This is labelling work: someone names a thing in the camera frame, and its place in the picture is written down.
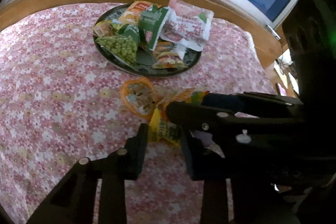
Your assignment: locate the yellow green small packet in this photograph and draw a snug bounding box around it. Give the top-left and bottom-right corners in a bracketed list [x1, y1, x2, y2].
[148, 109, 181, 147]

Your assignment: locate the small yellow snack packet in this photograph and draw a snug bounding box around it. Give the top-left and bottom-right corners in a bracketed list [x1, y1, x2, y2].
[93, 20, 115, 37]

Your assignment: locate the dark green snack bag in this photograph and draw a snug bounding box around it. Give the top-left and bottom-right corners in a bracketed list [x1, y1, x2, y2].
[138, 5, 170, 51]

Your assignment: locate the orange striped snack packet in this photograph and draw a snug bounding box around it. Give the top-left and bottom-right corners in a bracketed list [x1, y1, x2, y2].
[151, 41, 187, 69]

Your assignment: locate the large orange chips bag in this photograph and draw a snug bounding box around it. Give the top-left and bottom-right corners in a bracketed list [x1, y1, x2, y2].
[118, 1, 162, 26]

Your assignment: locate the orange green candy packet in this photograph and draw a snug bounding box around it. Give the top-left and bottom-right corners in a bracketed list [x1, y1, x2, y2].
[157, 88, 210, 111]

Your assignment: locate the pink floral bed sheet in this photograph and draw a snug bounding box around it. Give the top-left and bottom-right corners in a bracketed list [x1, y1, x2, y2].
[1, 3, 275, 223]

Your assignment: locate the green pea snack packet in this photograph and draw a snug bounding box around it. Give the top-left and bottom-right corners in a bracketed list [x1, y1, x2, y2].
[96, 35, 138, 65]

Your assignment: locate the purple snack packet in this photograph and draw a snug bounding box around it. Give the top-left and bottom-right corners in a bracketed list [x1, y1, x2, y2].
[193, 131, 225, 158]

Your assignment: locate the pink white snack bag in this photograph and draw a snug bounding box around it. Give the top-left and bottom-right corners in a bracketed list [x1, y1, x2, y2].
[160, 0, 214, 52]

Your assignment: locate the floral patterned round plate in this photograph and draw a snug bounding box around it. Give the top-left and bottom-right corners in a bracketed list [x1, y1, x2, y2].
[92, 4, 203, 77]

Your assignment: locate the orange ring snack packet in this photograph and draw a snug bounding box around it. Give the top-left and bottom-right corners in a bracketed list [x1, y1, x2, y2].
[120, 77, 158, 119]

